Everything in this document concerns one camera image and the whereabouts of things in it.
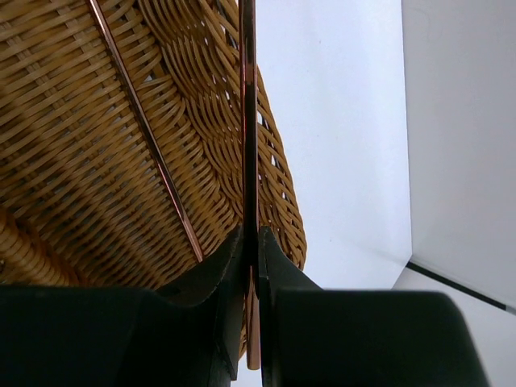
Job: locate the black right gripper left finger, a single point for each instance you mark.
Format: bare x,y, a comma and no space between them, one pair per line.
185,333

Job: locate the copper chopstick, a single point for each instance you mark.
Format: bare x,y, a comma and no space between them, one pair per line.
146,129
250,181

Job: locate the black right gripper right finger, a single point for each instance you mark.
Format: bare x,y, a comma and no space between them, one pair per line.
311,336

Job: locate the wicker cutlery tray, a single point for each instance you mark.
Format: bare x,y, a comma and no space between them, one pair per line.
82,202

